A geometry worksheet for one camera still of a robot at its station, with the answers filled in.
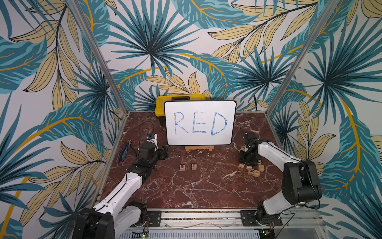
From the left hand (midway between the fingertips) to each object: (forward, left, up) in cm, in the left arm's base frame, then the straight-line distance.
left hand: (163, 148), depth 84 cm
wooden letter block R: (-7, -11, -10) cm, 16 cm away
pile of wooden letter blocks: (-8, -53, -10) cm, 54 cm away
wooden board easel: (+6, -21, -8) cm, 23 cm away
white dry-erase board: (+14, -21, +7) cm, 26 cm away
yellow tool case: (+37, +6, +4) cm, 38 cm away
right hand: (-3, -48, -10) cm, 49 cm away
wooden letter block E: (-6, -18, -10) cm, 21 cm away
